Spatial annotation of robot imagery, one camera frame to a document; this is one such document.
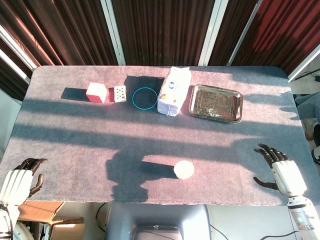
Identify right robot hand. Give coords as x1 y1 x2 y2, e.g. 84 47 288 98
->
253 143 308 197

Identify white paper bag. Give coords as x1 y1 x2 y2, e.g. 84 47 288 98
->
156 65 193 118

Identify metal tray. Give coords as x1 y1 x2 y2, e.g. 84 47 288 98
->
188 84 244 124

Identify black cable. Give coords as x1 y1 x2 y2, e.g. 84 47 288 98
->
209 223 301 240

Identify grey table cloth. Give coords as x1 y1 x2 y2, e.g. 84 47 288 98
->
0 65 320 207

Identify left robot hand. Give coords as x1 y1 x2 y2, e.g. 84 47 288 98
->
0 157 48 206

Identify cardboard box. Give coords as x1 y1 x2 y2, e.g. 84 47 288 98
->
17 200 85 240

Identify red and white box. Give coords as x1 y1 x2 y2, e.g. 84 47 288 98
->
85 82 109 104

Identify robot torso base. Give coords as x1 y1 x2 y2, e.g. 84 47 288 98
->
103 203 213 240

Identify white paper cup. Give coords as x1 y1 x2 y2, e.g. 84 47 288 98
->
173 160 195 180

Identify playing card deck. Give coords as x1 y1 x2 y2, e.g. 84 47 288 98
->
113 84 127 103

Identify teal ring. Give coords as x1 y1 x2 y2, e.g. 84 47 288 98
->
131 86 159 110

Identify dark red curtain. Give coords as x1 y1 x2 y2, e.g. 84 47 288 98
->
0 0 320 101

